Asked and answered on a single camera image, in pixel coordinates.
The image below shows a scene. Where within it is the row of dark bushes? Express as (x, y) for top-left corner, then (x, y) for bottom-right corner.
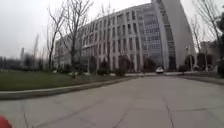
(59, 54), (158, 78)

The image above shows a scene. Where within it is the large grey office building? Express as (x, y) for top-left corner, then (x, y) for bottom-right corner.
(54, 0), (198, 73)

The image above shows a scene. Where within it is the white car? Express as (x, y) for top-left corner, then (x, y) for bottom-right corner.
(155, 66), (165, 75)

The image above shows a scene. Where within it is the row of bare trees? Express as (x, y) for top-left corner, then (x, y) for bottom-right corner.
(31, 0), (115, 74)

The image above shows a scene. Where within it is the grey concrete slab path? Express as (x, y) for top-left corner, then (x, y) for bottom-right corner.
(0, 75), (224, 128)

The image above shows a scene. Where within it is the grey stone kerb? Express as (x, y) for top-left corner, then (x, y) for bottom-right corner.
(0, 76), (138, 101)
(177, 74), (224, 86)

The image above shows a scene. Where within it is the green grass lawn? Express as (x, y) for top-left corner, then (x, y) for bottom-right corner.
(0, 69), (135, 92)

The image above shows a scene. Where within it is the robot's own part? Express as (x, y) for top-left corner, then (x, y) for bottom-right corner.
(0, 115), (14, 128)

